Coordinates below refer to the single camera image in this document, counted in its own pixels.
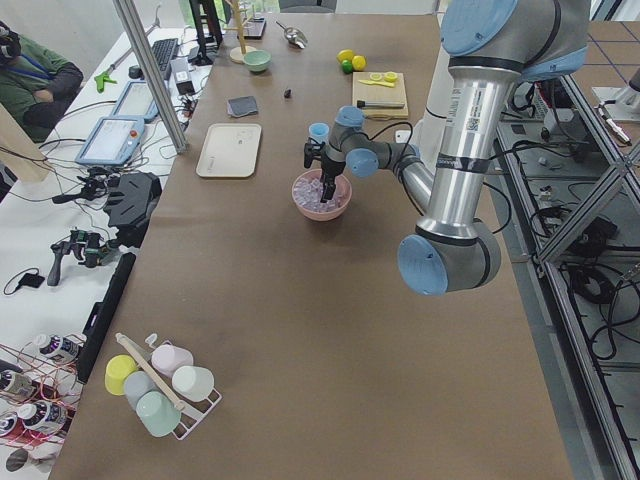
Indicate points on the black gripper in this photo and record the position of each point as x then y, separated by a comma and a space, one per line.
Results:
329, 167

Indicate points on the clear ice cubes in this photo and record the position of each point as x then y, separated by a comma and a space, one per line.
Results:
307, 193

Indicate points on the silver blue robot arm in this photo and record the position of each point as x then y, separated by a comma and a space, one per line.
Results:
493, 46

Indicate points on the light blue cup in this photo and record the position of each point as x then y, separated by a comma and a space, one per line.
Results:
318, 133

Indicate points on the metal ice scoop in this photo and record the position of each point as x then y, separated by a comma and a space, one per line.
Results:
294, 36

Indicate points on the pink cup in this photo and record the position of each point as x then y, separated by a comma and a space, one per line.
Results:
167, 358

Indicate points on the white cup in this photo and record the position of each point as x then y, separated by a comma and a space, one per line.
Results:
193, 382

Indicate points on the white cup rack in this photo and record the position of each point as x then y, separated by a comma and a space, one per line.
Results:
192, 413

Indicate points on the grey cup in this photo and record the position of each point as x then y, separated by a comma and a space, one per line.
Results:
136, 385

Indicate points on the yellow cup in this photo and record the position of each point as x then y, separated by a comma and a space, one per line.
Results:
117, 370

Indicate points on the mint green cup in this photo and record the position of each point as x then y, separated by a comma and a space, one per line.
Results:
157, 413

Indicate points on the pink bowl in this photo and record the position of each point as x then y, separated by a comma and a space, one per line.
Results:
343, 187

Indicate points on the steel muddler black tip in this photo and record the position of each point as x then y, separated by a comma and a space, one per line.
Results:
364, 104

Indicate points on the cream rabbit tray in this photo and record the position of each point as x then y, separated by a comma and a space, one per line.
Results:
229, 150

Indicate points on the bamboo cutting board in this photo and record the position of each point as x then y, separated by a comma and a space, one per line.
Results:
379, 93

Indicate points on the yellow plastic knife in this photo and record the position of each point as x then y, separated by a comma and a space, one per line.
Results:
385, 84

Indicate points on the green lime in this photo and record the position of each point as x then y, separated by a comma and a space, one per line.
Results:
347, 67

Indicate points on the grey folded cloth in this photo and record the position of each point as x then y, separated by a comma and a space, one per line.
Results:
242, 106

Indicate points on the lemon half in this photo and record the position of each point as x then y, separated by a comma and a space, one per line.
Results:
390, 77

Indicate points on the yellow lemon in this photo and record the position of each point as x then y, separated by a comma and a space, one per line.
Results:
345, 55
359, 63

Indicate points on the mint green bowl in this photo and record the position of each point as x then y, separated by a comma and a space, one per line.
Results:
257, 61

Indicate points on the wooden glass holder tree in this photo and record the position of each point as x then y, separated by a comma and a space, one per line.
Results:
237, 54

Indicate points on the blue teach pendant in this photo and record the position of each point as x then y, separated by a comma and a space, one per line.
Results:
112, 141
136, 100

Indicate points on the black keyboard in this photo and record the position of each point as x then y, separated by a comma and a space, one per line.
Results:
165, 51

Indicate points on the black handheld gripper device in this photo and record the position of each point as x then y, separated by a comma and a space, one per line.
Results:
87, 248

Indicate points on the seated person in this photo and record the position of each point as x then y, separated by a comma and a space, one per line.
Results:
37, 84

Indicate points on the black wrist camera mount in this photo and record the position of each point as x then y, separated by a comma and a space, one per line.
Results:
313, 152

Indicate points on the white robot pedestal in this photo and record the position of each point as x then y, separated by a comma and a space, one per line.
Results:
428, 131

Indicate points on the aluminium frame post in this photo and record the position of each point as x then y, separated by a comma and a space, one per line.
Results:
135, 32

